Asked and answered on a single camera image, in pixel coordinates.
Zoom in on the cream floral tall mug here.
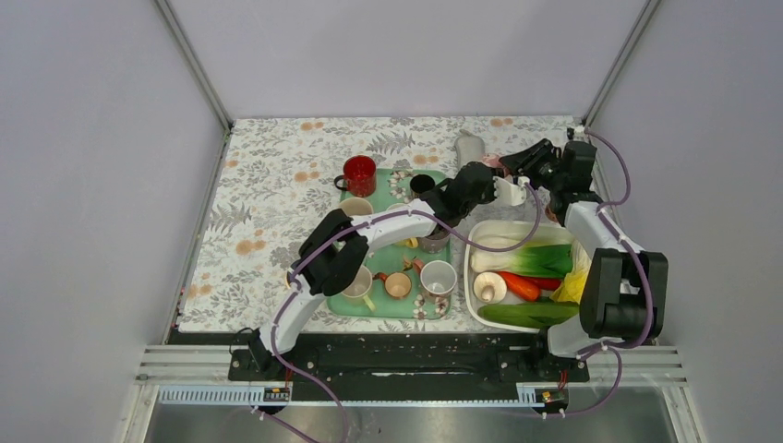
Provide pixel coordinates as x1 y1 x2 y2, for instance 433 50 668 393
338 197 375 218

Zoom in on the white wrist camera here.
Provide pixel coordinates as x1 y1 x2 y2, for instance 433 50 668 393
566 125 588 141
493 176 530 207

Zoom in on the light green mug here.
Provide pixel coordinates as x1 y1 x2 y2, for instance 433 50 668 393
341 266 377 313

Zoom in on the bok choy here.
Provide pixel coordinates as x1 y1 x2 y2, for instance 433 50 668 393
469 241 573 280

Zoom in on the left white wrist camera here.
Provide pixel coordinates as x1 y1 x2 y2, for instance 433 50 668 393
493 176 530 207

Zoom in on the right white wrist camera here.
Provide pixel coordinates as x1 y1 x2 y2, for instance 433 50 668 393
566 125 588 141

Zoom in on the white mushroom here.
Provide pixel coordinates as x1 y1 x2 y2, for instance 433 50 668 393
473 271 508 305

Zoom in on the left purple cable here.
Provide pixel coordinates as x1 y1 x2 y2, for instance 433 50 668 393
250 182 545 443

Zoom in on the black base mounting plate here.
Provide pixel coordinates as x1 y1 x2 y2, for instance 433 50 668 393
228 333 590 384

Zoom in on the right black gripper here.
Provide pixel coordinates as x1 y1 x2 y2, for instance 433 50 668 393
497 138 565 192

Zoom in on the white rectangular basin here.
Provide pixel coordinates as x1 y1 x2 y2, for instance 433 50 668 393
464 220 596 333

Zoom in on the small orange mug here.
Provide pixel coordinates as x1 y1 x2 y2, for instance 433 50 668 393
373 272 413 300

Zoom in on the green floral tray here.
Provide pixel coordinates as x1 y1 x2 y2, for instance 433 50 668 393
327 168 451 320

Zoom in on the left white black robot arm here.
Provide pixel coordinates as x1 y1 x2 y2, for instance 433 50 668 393
248 162 505 379

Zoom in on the red mug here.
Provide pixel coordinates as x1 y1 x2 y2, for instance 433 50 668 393
333 155 377 198

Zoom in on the tall pink patterned mug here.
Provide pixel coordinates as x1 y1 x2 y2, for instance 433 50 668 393
481 154 508 175

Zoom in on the white slotted cable duct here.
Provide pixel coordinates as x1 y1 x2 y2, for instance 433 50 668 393
157 382 570 410

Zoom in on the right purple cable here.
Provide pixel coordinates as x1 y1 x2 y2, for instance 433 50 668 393
530 128 656 419

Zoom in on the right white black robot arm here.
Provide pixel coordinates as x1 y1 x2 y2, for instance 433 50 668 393
499 139 669 380

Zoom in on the dark brown mug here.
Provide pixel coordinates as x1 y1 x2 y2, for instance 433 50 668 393
409 174 436 198

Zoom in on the mauve mug black handle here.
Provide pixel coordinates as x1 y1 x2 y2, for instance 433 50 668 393
417 230 451 254

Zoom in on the yellow napa cabbage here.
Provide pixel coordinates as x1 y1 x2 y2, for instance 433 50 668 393
550 241 592 305

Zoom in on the purple cable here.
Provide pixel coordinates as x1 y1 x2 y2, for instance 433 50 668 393
530 128 656 419
250 182 545 443

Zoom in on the green cucumber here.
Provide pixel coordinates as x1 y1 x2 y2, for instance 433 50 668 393
477 302 580 329

